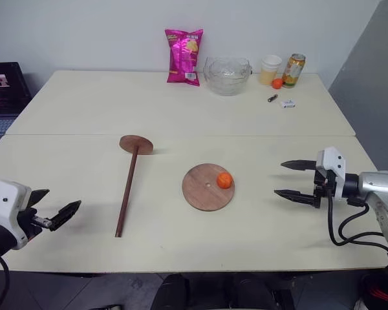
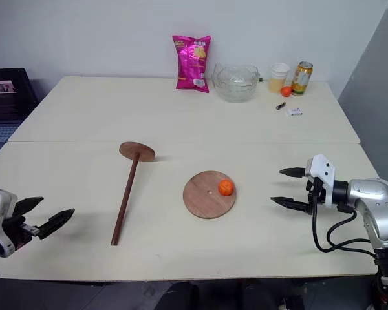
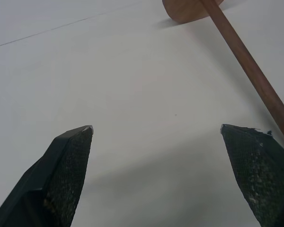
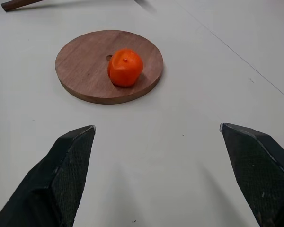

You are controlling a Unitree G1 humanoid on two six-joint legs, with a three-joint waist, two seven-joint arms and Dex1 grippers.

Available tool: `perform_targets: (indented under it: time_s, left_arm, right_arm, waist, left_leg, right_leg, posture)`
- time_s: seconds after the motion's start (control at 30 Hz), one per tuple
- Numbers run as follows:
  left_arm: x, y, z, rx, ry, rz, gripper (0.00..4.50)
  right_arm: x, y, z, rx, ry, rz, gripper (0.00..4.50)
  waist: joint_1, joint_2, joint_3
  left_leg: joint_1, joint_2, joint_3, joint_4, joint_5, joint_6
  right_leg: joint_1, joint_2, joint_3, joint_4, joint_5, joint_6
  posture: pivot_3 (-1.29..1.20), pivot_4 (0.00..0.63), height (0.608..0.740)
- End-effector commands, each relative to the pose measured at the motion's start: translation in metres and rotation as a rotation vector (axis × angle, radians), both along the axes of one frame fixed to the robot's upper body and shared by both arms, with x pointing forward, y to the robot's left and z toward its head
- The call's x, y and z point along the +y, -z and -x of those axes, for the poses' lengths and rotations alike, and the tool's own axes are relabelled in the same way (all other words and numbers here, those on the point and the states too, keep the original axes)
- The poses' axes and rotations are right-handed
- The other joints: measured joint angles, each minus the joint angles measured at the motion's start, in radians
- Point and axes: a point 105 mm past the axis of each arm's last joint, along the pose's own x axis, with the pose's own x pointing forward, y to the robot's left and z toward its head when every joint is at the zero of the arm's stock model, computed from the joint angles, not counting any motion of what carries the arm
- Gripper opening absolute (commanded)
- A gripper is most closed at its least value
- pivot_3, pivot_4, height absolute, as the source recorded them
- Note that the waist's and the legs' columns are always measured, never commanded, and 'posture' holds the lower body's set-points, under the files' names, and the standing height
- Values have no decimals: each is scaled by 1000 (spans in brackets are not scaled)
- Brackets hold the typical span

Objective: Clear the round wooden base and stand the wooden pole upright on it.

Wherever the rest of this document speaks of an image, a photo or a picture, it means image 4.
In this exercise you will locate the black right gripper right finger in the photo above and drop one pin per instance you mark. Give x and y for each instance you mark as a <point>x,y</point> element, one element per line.
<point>258,170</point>

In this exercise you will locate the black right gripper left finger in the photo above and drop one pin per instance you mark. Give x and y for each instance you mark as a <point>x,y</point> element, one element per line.
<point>54,179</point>

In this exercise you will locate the round wooden board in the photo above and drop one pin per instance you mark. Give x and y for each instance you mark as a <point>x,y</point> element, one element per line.
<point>85,71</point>

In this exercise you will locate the brown wooden stick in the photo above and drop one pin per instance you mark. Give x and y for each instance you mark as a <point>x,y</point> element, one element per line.
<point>16,4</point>

